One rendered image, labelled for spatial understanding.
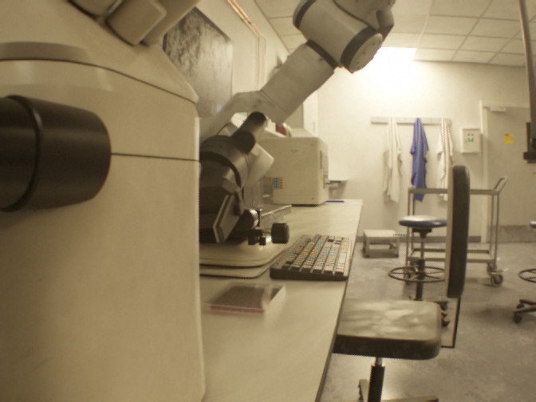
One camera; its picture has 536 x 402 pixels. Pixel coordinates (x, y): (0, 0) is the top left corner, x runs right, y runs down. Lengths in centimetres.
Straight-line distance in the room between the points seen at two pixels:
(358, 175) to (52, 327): 588
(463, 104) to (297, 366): 602
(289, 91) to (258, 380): 43
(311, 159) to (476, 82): 433
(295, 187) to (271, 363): 216
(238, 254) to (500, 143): 575
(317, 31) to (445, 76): 573
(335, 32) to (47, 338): 54
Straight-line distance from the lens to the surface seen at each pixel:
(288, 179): 252
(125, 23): 25
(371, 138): 603
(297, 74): 64
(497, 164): 630
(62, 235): 18
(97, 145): 17
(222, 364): 40
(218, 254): 81
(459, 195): 109
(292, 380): 36
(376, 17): 62
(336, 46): 62
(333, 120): 608
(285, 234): 73
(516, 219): 644
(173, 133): 25
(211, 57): 108
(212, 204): 50
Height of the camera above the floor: 92
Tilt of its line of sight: 3 degrees down
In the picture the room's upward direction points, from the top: straight up
